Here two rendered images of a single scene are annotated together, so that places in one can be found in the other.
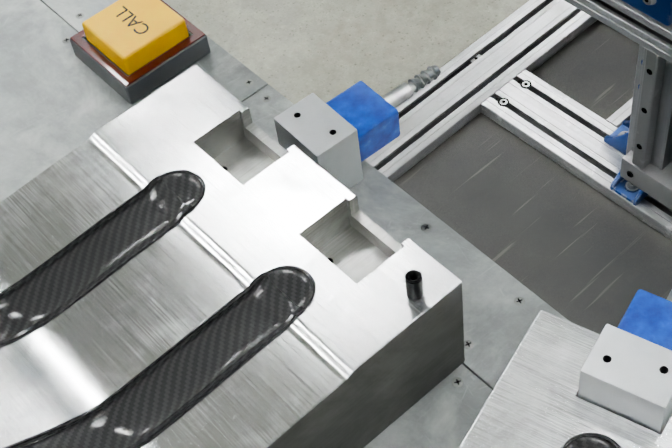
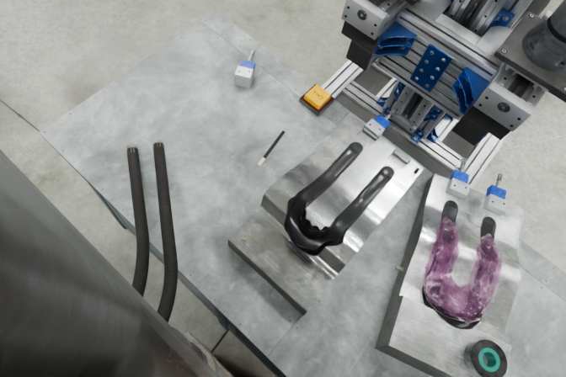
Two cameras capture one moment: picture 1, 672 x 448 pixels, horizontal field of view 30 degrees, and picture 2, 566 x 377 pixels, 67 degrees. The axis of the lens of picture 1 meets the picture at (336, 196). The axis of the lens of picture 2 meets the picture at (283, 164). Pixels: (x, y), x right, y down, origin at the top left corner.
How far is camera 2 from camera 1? 0.67 m
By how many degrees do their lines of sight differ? 18
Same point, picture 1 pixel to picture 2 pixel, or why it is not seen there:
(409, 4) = (303, 50)
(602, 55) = (371, 76)
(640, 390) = (461, 192)
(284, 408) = (394, 198)
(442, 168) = not seen: hidden behind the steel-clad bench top
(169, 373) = (366, 190)
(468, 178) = not seen: hidden behind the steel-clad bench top
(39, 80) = (291, 108)
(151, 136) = (345, 132)
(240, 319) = (378, 177)
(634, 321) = (456, 176)
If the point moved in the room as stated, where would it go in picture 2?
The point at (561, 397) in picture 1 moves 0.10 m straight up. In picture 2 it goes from (442, 192) to (459, 177)
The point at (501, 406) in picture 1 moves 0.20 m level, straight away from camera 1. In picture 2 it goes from (431, 194) to (418, 132)
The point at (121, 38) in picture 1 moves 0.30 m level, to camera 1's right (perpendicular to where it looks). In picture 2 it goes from (317, 100) to (405, 86)
